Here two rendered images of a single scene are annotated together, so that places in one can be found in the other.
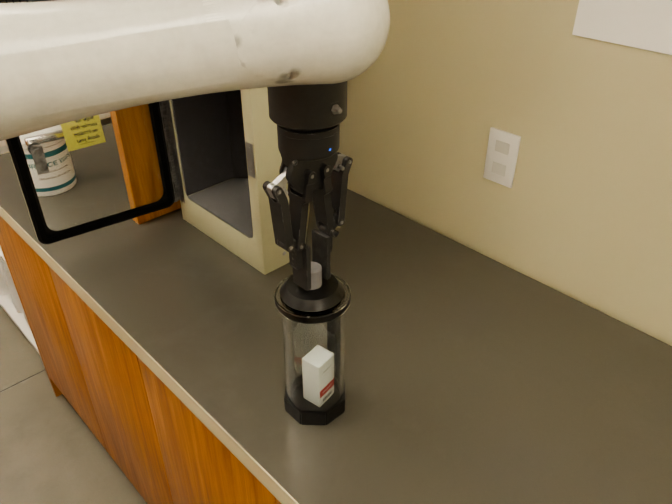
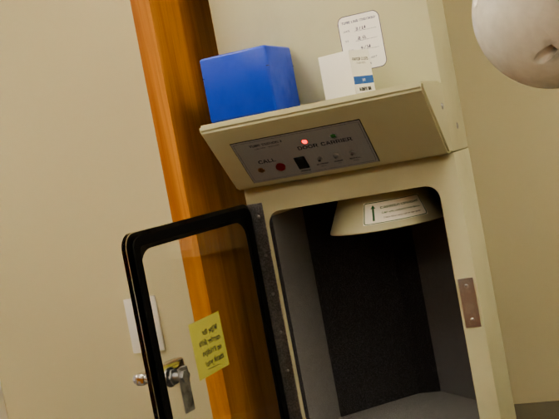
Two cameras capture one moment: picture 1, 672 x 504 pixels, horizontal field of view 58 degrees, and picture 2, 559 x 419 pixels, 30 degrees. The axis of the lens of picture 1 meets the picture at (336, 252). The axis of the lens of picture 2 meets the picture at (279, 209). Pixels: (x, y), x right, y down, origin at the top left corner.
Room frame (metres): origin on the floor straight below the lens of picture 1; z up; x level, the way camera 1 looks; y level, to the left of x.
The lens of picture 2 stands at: (-0.16, 0.98, 1.45)
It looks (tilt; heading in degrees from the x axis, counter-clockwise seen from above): 3 degrees down; 335
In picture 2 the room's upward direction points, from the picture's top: 11 degrees counter-clockwise
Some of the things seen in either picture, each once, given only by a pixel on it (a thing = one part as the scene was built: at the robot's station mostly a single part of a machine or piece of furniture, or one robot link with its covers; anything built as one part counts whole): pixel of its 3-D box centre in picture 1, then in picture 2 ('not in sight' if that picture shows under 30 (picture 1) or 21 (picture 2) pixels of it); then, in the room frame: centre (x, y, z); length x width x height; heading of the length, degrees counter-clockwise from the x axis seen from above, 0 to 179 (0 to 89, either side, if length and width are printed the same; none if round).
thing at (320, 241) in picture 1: (321, 254); not in sight; (0.70, 0.02, 1.22); 0.03 x 0.01 x 0.07; 44
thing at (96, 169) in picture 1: (91, 140); (217, 362); (1.17, 0.50, 1.19); 0.30 x 0.01 x 0.40; 126
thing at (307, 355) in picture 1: (314, 347); not in sight; (0.69, 0.03, 1.06); 0.11 x 0.11 x 0.21
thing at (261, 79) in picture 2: not in sight; (250, 84); (1.19, 0.37, 1.56); 0.10 x 0.10 x 0.09; 44
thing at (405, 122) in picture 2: not in sight; (325, 139); (1.12, 0.30, 1.46); 0.32 x 0.12 x 0.10; 44
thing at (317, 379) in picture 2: (256, 124); (393, 302); (1.24, 0.17, 1.19); 0.26 x 0.24 x 0.35; 44
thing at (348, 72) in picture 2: not in sight; (347, 75); (1.08, 0.27, 1.54); 0.05 x 0.05 x 0.06; 27
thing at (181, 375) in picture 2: (39, 159); (182, 389); (1.09, 0.58, 1.18); 0.02 x 0.02 x 0.06; 36
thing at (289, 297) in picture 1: (312, 285); not in sight; (0.69, 0.03, 1.18); 0.09 x 0.09 x 0.07
